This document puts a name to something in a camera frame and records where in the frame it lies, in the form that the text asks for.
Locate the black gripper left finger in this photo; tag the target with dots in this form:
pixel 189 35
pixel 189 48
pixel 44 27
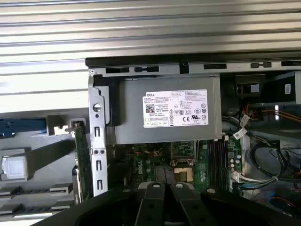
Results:
pixel 150 204

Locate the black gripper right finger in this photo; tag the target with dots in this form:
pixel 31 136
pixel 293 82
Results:
pixel 195 207

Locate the black RAM slot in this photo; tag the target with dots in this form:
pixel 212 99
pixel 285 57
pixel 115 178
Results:
pixel 211 162
pixel 215 162
pixel 225 162
pixel 221 162

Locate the CPU socket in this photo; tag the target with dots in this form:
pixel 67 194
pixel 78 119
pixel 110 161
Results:
pixel 184 175

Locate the green motherboard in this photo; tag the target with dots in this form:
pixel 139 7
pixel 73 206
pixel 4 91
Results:
pixel 202 173

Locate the white power connector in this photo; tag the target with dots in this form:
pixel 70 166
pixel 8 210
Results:
pixel 235 176

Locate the metal socket cover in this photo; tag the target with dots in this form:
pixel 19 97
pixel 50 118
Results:
pixel 172 151

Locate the black PC case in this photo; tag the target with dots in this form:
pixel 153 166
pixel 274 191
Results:
pixel 97 141

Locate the graphics card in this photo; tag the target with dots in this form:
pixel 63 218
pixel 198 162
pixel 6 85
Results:
pixel 81 153

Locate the grey power supply unit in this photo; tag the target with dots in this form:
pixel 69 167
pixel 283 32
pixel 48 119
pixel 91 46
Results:
pixel 131 113

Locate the grey parts rack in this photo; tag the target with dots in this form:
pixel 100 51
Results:
pixel 47 174

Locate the silver CPU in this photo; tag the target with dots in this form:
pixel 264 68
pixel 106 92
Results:
pixel 14 166

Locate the metal drive cage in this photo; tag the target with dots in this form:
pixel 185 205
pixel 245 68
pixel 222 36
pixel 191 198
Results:
pixel 277 89

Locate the hard disk in blue carrier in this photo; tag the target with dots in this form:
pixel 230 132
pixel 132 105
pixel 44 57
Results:
pixel 23 127

